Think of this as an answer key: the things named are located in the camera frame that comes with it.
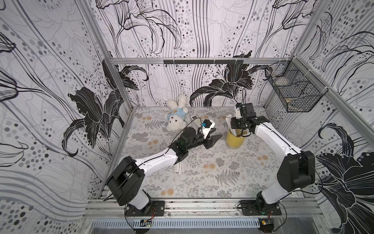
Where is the yellow plastic cup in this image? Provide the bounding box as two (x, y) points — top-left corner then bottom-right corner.
(226, 130), (245, 149)

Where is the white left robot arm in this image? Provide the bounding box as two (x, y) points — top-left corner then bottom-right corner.
(105, 127), (222, 210)

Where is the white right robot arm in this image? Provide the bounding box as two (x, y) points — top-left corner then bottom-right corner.
(231, 103), (316, 207)

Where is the white remote control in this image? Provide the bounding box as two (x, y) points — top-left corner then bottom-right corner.
(184, 114), (193, 127)

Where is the white teddy bear blue shirt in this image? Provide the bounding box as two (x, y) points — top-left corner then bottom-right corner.
(166, 94), (189, 132)

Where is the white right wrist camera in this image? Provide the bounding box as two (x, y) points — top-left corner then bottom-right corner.
(235, 103), (243, 119)

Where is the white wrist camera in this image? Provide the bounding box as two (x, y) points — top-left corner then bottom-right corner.
(201, 119), (216, 139)
(235, 103), (243, 119)

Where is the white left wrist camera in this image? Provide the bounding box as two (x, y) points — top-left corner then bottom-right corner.
(201, 119), (216, 139)

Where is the black wire basket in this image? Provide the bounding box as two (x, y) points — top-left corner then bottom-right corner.
(265, 60), (328, 113)

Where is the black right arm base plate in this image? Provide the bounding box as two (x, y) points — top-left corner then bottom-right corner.
(237, 200), (282, 216)

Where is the grey slotted cable duct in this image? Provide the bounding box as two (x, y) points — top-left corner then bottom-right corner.
(92, 218), (260, 229)

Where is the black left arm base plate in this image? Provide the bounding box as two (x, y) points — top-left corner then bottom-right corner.
(125, 200), (165, 217)

